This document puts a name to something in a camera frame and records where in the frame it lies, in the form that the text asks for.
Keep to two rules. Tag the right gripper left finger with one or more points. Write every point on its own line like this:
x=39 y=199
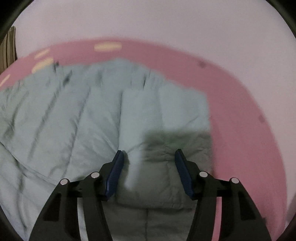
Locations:
x=59 y=218

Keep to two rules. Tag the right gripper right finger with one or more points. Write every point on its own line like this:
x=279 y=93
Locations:
x=224 y=210

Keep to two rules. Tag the light blue puffer jacket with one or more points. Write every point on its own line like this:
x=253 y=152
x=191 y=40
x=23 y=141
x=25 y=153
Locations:
x=67 y=121

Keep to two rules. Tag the pink polka dot bedsheet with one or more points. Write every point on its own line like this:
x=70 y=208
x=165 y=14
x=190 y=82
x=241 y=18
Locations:
x=243 y=143

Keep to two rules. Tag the striped headboard cover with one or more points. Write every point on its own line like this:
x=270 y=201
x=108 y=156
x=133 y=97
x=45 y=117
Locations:
x=8 y=50

